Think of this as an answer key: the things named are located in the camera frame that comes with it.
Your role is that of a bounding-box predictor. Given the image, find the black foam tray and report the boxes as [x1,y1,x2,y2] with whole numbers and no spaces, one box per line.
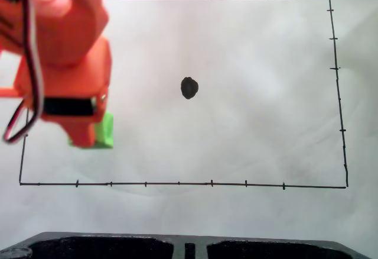
[0,231,378,259]

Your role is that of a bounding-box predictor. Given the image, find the white paper sheet drawn frame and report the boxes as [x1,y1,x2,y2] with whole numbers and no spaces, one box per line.
[0,0,378,244]

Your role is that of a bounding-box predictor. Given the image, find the red white black servo cable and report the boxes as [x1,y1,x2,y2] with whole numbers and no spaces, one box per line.
[2,0,45,144]

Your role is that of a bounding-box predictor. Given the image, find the black dot mark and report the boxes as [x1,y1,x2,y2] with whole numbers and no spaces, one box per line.
[180,76,199,100]

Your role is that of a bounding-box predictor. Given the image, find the green foam block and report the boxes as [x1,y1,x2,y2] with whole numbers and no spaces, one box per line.
[68,111,115,150]

